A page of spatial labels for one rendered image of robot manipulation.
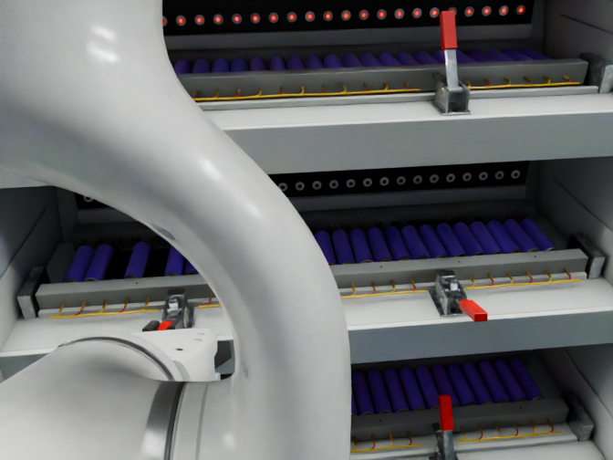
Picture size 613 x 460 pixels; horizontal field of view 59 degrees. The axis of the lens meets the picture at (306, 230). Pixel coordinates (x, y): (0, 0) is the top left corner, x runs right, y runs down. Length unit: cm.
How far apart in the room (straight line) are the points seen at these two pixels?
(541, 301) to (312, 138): 28
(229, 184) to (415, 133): 36
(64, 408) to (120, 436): 2
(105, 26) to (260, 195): 7
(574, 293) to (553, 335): 5
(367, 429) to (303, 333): 49
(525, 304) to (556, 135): 17
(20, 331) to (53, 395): 38
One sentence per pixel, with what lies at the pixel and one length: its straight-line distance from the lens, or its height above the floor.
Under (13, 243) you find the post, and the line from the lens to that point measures 61.
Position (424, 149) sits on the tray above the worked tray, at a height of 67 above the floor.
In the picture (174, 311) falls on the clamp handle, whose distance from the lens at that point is 52.
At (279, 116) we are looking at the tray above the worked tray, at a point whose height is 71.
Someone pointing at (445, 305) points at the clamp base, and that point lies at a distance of 54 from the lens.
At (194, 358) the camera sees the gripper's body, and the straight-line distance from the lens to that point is 34.
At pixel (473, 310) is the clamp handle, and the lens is 49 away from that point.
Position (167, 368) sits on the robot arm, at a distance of 30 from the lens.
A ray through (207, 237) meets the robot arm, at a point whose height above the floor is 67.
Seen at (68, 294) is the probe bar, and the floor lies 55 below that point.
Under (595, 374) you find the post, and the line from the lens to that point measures 71.
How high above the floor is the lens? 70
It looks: 11 degrees down
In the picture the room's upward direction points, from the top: 3 degrees counter-clockwise
